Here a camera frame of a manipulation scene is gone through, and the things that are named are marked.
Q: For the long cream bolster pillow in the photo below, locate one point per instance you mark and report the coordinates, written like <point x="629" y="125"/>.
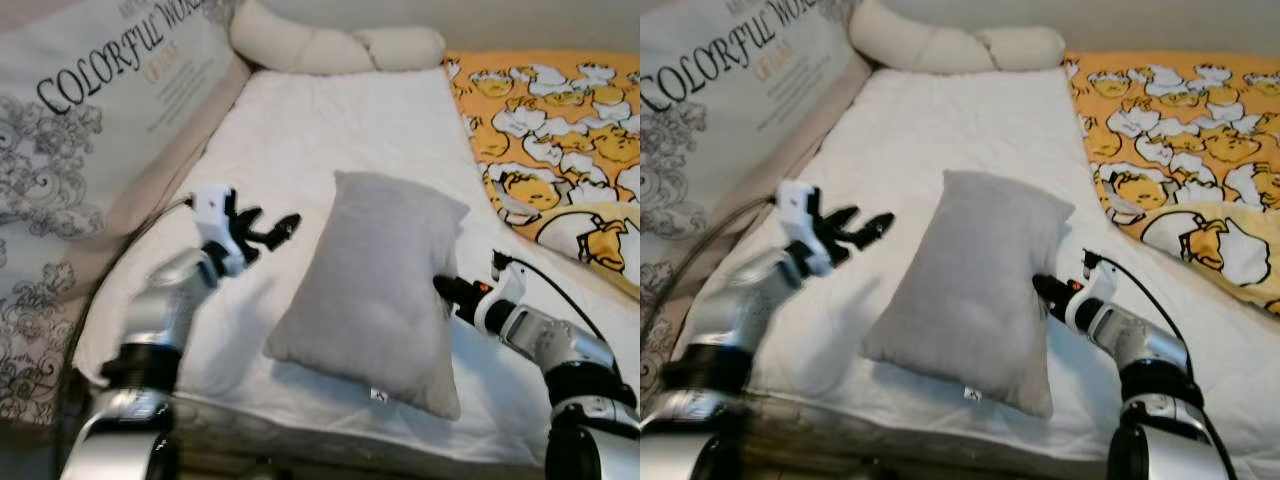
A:
<point x="930" y="45"/>
<point x="310" y="45"/>

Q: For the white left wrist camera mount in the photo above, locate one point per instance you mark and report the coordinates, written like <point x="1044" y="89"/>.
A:
<point x="797" y="220"/>
<point x="215" y="225"/>

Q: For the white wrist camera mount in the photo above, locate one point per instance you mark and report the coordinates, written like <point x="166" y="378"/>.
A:
<point x="797" y="220"/>
<point x="1092" y="298"/>
<point x="215" y="225"/>
<point x="500" y="300"/>

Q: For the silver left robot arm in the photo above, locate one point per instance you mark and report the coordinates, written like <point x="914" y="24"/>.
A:
<point x="745" y="300"/>
<point x="165" y="300"/>

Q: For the yellow egg cartoon blanket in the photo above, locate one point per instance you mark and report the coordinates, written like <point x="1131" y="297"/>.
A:
<point x="560" y="130"/>
<point x="1180" y="130"/>

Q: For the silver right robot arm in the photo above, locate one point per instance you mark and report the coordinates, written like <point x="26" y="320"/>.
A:
<point x="1150" y="370"/>
<point x="570" y="360"/>

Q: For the grey patterned mattress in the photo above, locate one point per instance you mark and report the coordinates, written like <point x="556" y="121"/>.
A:
<point x="900" y="440"/>
<point x="300" y="440"/>

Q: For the printed grey white headboard cushion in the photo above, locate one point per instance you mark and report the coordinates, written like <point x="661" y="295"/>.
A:
<point x="100" y="150"/>
<point x="720" y="100"/>

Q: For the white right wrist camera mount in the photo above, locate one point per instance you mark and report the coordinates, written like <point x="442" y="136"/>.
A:
<point x="1092" y="298"/>
<point x="500" y="300"/>

